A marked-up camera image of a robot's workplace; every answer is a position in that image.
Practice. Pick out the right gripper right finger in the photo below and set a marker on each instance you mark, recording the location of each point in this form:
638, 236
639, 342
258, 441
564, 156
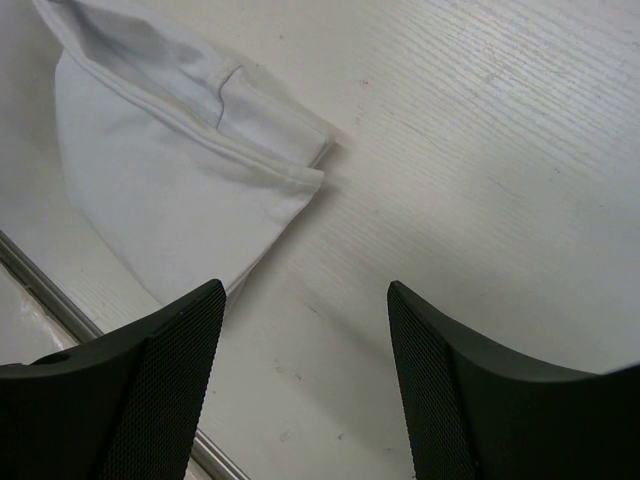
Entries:
476, 409

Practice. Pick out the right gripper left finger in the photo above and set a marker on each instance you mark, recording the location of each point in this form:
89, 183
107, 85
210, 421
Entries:
125, 405

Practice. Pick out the white skirt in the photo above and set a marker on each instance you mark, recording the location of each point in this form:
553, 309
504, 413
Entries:
187, 168

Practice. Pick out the white front cover board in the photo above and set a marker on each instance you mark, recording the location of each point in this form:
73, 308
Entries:
27, 333

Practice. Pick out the aluminium table frame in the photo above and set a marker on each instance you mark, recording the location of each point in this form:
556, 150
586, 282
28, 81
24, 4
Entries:
210, 458

